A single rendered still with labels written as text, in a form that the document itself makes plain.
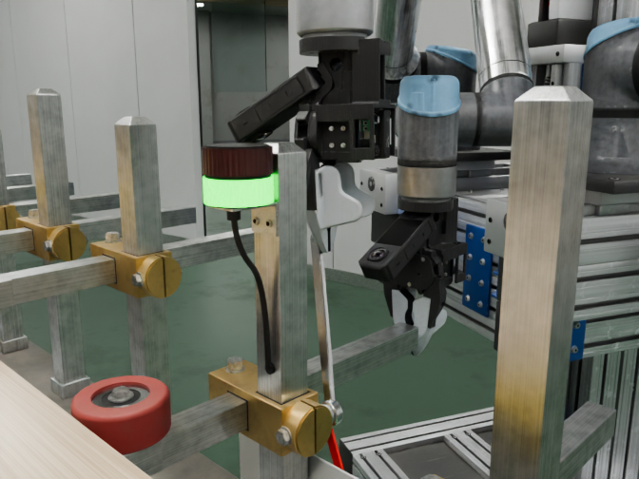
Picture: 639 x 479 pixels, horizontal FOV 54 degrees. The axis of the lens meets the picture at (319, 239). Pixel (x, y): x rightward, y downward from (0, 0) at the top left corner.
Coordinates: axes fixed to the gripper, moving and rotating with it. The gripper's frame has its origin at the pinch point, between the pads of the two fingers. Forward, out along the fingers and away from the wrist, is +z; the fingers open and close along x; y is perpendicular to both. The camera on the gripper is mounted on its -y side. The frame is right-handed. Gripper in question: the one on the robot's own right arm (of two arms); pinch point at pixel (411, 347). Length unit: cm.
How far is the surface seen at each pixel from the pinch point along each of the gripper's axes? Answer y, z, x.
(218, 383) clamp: -29.4, -3.9, 3.1
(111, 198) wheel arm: -4, -13, 74
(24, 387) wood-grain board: -46.3, -7.5, 8.6
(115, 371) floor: 54, 83, 194
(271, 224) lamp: -29.0, -21.7, -5.3
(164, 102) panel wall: 206, -31, 386
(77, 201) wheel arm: -11, -13, 73
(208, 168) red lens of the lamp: -34.6, -27.0, -4.0
